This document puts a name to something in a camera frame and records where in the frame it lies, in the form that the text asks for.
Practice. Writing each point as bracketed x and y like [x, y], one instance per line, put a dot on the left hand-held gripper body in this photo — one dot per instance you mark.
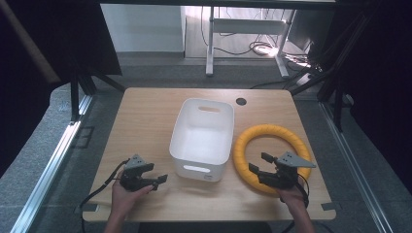
[133, 179]

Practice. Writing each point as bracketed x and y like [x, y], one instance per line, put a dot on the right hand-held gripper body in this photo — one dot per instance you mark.
[285, 171]

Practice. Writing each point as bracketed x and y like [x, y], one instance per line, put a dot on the white plastic bin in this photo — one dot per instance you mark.
[202, 142]

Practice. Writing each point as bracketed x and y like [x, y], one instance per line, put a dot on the person's left hand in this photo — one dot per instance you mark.
[124, 198]

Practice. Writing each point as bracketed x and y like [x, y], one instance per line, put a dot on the person's right hand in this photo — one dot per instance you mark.
[293, 198]

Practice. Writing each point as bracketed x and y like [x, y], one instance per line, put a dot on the grey tape piece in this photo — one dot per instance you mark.
[330, 206]
[89, 207]

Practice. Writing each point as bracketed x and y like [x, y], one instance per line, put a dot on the black metal stand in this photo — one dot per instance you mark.
[324, 77]
[77, 93]

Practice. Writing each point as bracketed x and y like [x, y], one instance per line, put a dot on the black curtain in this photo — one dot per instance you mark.
[35, 64]
[379, 81]

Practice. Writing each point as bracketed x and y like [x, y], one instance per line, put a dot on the aluminium floor rail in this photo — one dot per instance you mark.
[48, 174]
[353, 161]

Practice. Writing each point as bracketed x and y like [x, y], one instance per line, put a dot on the white metal desk frame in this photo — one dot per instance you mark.
[247, 26]

